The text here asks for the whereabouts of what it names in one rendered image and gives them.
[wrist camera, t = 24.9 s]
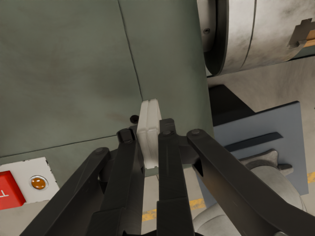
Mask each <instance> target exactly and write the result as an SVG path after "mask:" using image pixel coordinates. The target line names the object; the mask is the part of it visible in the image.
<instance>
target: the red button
mask: <svg viewBox="0 0 315 236"><path fill-rule="evenodd" d="M25 201H26V200H25V198H24V196H23V194H22V193H21V191H20V189H19V187H18V185H17V183H16V181H15V179H14V178H13V176H12V174H11V172H10V171H9V170H8V171H4V172H0V210H4V209H9V208H14V207H21V206H22V205H23V204H24V203H25Z"/></svg>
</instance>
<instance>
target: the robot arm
mask: <svg viewBox="0 0 315 236"><path fill-rule="evenodd" d="M116 134H117V137H118V141H119V146H118V149H115V150H113V151H109V148H107V147H100V148H97V149H96V150H94V151H93V152H92V153H91V154H90V155H89V156H88V157H87V158H86V160H85V161H84V162H83V163H82V164H81V165H80V166H79V168H78V169H77V170H76V171H75V172H74V173H73V175H72V176H71V177H70V178H69V179H68V180H67V181H66V183H65V184H64V185H63V186H62V187H61V188H60V189H59V190H58V191H57V193H56V194H55V195H54V196H53V197H52V198H51V200H50V201H49V202H48V203H47V204H46V205H45V207H44V208H43V209H42V210H41V211H40V212H39V213H38V215H37V216H36V217H35V218H34V219H33V220H32V222H31V223H30V224H29V225H28V226H27V227H26V228H25V230H24V231H23V232H22V233H21V234H20V235H19V236H315V216H313V215H311V214H309V213H308V212H307V209H306V207H305V204H304V202H303V200H302V198H301V196H300V195H299V193H298V192H297V190H296V189H295V188H294V186H293V185H292V184H291V183H290V182H289V180H288V179H287V178H286V177H285V176H286V175H288V174H290V173H292V172H293V167H292V165H290V164H288V165H278V162H277V158H278V152H277V151H276V150H275V149H270V150H268V151H267V152H264V153H261V154H257V155H253V156H250V157H246V158H242V159H237V158H236V157H235V156H233V155H232V154H231V153H230V152H229V151H228V150H227V149H225V148H224V147H223V146H222V145H221V144H220V143H218V142H217V141H216V140H215V139H214V138H213V137H212V136H210V135H209V134H208V133H207V132H206V131H205V130H203V129H194V130H191V131H189V132H187V134H186V136H180V135H178V134H177V133H176V128H175V123H174V120H173V119H172V118H167V119H162V118H161V114H160V109H159V105H158V100H157V99H151V100H150V101H148V100H146V101H143V102H142V105H141V110H140V116H139V121H138V125H134V126H130V127H129V128H124V129H121V130H119V131H118V132H117V133H116ZM183 164H191V165H192V168H193V169H194V171H195V172H196V174H197V175H198V176H199V178H200V179H201V180H202V182H203V183H204V185H205V186H206V187H207V189H208V190H209V192H210V193H211V194H212V196H213V197H214V199H215V200H216V201H217V203H216V204H214V205H212V206H210V207H209V208H207V209H205V210H204V211H202V212H201V213H200V214H198V215H197V216H196V217H195V218H194V219H192V214H191V208H190V203H189V198H188V191H187V186H186V181H185V175H184V170H183ZM144 165H145V168H147V169H151V168H154V167H155V166H157V167H158V179H159V201H157V229H156V230H154V231H151V232H149V233H146V234H144V235H141V229H142V214H143V193H144V179H145V168H144ZM98 177H99V180H98Z"/></svg>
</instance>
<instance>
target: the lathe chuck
mask: <svg viewBox="0 0 315 236"><path fill-rule="evenodd" d="M305 19H309V20H310V21H311V22H315V0H255V13H254V22H253V29H252V35H251V40H250V44H249V48H248V52H247V55H246V58H245V60H244V62H243V64H242V66H241V67H240V68H239V70H238V71H236V72H239V71H243V70H248V69H253V68H257V67H262V66H268V65H273V64H277V63H282V62H286V61H288V60H290V59H291V58H293V57H294V56H295V55H296V54H297V53H298V52H299V51H300V50H301V49H302V48H303V46H304V45H305V44H306V42H307V40H306V39H304V40H300V41H297V43H296V44H293V45H289V41H290V39H291V37H292V34H293V31H294V29H295V26H296V25H300V23H301V20H305Z"/></svg>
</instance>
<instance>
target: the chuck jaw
mask: <svg viewBox="0 0 315 236"><path fill-rule="evenodd" d="M312 30H315V22H311V21H310V20H309V19H305V20H301V23H300V25H296V26H295V29H294V31H293V34H292V37H291V39H290V41H289V45H293V44H296V43H297V41H300V40H304V39H306V38H307V36H308V34H309V32H310V31H312Z"/></svg>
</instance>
